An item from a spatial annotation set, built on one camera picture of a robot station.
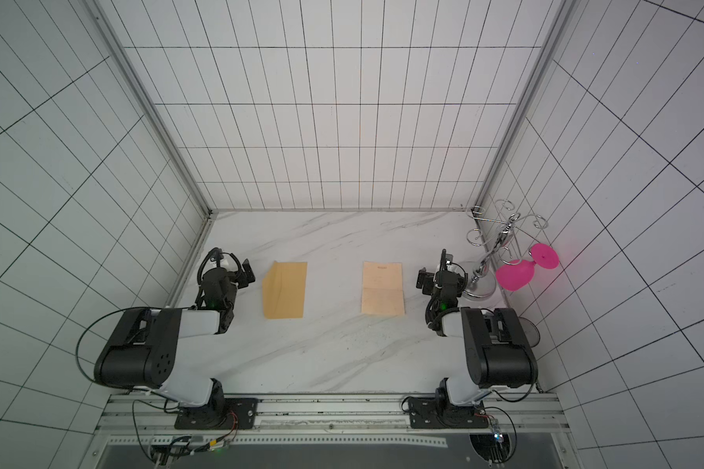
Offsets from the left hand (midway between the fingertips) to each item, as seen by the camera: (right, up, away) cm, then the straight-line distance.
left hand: (235, 266), depth 95 cm
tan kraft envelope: (+16, -7, +2) cm, 18 cm away
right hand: (+70, 0, 0) cm, 70 cm away
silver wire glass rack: (+79, +11, -16) cm, 82 cm away
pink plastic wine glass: (+86, -1, -13) cm, 87 cm away
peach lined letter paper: (+50, -8, +3) cm, 50 cm away
